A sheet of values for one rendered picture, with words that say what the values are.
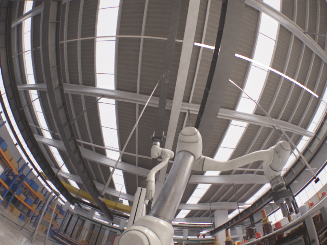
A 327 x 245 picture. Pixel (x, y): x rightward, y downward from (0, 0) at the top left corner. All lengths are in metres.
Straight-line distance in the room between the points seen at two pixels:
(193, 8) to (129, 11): 4.37
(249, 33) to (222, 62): 6.88
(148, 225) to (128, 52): 9.46
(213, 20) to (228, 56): 5.71
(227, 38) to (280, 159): 3.23
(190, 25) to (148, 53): 3.48
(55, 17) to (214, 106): 6.54
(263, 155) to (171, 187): 0.51
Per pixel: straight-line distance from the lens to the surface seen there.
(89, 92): 10.56
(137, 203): 0.89
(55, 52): 6.17
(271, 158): 0.80
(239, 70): 9.98
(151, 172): 1.46
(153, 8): 9.33
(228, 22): 3.74
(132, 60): 9.49
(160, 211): 0.55
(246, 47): 10.10
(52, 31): 6.09
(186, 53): 7.06
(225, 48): 3.64
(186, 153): 0.70
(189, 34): 7.09
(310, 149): 9.67
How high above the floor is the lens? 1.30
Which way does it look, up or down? 57 degrees up
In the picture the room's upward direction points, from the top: 12 degrees clockwise
